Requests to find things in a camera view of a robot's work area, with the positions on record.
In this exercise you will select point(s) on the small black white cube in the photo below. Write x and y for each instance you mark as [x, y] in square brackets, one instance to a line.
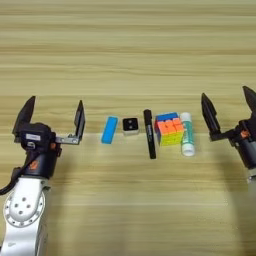
[130, 125]

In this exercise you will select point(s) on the blue eraser block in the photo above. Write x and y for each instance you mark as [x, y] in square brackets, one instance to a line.
[109, 130]

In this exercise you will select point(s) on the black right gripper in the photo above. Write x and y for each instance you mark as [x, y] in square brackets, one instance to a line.
[248, 146]

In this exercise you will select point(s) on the colourful puzzle cube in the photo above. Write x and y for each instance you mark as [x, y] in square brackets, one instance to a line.
[169, 130]

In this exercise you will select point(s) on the black marker pen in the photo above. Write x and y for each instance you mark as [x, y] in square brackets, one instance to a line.
[150, 133]

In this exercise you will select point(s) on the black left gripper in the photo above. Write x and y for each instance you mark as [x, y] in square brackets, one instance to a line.
[43, 165]

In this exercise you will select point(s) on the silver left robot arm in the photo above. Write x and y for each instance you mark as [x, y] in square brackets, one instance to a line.
[23, 213]

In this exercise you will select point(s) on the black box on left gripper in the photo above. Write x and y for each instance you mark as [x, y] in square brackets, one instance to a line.
[36, 135]

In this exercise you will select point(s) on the white green glue stick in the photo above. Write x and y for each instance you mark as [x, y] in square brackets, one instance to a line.
[187, 133]

